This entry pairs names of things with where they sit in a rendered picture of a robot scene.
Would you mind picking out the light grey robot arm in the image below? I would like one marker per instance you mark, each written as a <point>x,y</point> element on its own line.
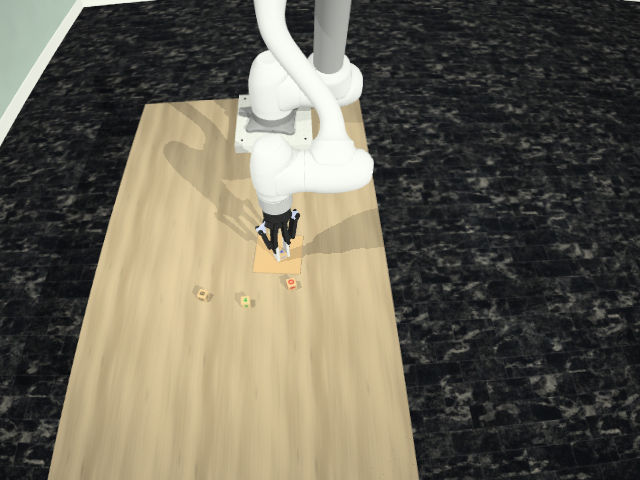
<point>332,164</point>

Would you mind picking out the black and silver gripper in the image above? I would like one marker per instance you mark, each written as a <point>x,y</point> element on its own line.
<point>274,222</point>

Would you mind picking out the tan flat mat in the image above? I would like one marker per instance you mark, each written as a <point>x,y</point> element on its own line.
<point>265,262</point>

